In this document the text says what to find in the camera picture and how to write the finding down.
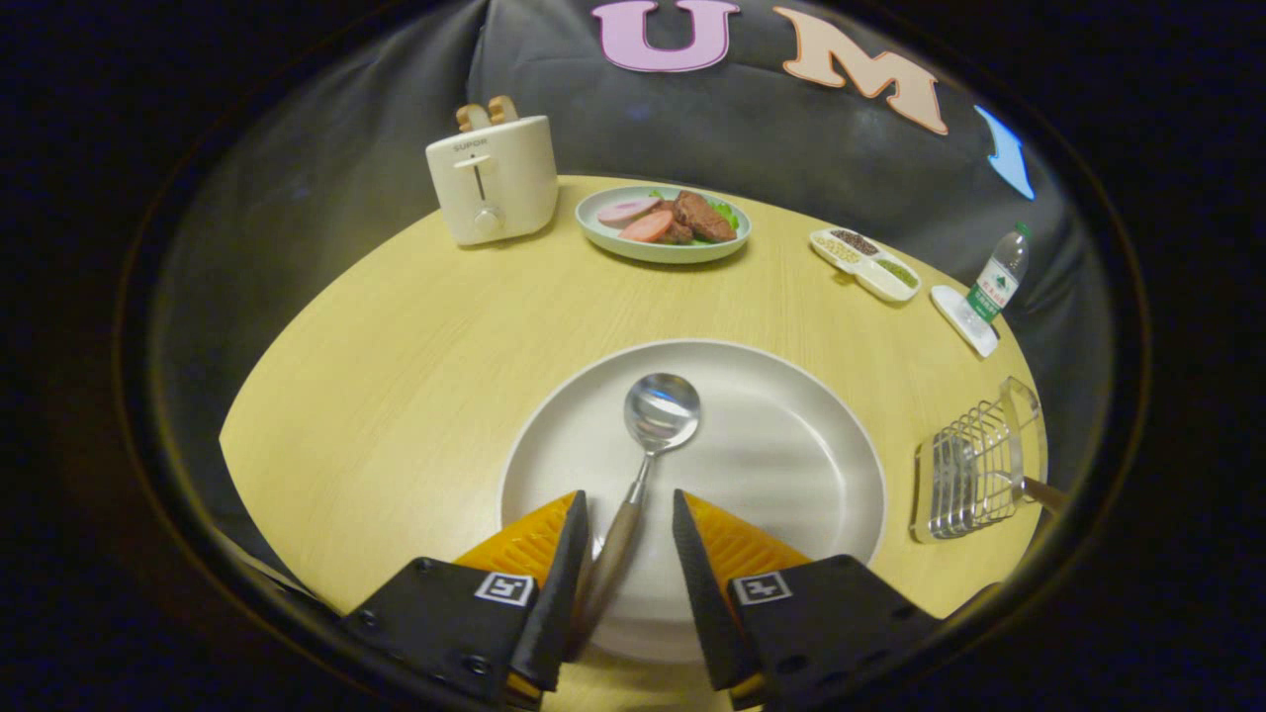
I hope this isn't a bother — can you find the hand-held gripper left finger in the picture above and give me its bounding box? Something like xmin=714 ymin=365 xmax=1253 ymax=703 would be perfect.
xmin=340 ymin=489 xmax=591 ymax=711

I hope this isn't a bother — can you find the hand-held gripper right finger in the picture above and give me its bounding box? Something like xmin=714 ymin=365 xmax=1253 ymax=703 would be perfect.
xmin=672 ymin=489 xmax=941 ymax=712

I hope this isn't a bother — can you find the wooden handled metal spoon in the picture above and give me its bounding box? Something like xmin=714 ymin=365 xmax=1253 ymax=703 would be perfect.
xmin=568 ymin=372 xmax=703 ymax=660

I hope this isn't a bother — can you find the wooden handled metal fork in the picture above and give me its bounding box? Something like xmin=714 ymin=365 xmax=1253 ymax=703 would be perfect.
xmin=1021 ymin=476 xmax=1072 ymax=515

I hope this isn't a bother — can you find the large white plate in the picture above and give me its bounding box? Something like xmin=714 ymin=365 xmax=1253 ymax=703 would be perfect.
xmin=497 ymin=339 xmax=889 ymax=665

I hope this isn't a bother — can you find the pale green food plate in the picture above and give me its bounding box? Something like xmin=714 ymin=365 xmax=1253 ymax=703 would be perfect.
xmin=575 ymin=185 xmax=753 ymax=265

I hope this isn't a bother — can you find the white divided condiment dish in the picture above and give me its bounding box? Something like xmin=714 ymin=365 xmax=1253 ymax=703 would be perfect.
xmin=809 ymin=228 xmax=923 ymax=305

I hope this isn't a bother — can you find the pink ham slice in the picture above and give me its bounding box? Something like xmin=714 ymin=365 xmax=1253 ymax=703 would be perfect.
xmin=596 ymin=196 xmax=665 ymax=227
xmin=619 ymin=209 xmax=676 ymax=244

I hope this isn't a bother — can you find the white coaster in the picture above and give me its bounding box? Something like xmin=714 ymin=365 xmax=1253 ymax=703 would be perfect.
xmin=930 ymin=285 xmax=1002 ymax=359

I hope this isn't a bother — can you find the brown steak piece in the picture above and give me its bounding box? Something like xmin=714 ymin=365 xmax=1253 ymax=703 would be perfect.
xmin=657 ymin=190 xmax=739 ymax=246

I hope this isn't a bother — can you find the green lettuce leaf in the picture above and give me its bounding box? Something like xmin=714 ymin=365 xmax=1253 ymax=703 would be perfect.
xmin=648 ymin=189 xmax=742 ymax=232

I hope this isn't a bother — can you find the cream toaster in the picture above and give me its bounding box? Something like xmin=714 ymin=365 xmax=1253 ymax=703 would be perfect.
xmin=425 ymin=115 xmax=560 ymax=247

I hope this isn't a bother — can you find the clear plastic water bottle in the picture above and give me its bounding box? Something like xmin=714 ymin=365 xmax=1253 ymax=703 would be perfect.
xmin=965 ymin=221 xmax=1033 ymax=326

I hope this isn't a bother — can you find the metal wire basket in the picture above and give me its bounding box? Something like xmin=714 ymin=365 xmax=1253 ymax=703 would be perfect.
xmin=909 ymin=375 xmax=1050 ymax=544

